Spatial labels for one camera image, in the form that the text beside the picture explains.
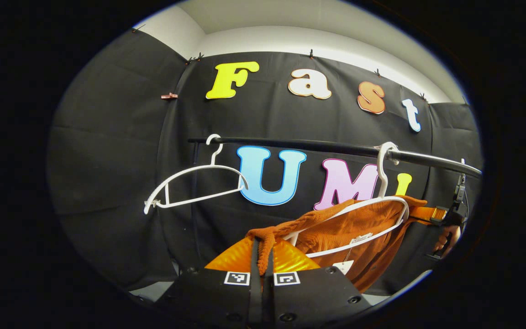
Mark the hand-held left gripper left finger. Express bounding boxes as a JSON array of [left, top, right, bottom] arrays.
[[165, 236, 263, 327]]

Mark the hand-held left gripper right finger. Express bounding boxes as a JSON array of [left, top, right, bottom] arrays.
[[263, 238, 374, 327]]

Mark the orange corduroy jacket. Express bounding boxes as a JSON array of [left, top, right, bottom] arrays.
[[246, 196, 430, 293]]

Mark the white clothes hanger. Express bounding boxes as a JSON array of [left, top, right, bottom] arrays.
[[143, 134, 249, 215], [284, 142, 410, 259]]

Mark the black clothes rack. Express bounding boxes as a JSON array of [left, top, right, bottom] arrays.
[[187, 136, 483, 270]]

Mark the black backdrop cloth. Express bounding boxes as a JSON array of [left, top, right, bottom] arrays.
[[46, 30, 483, 297]]

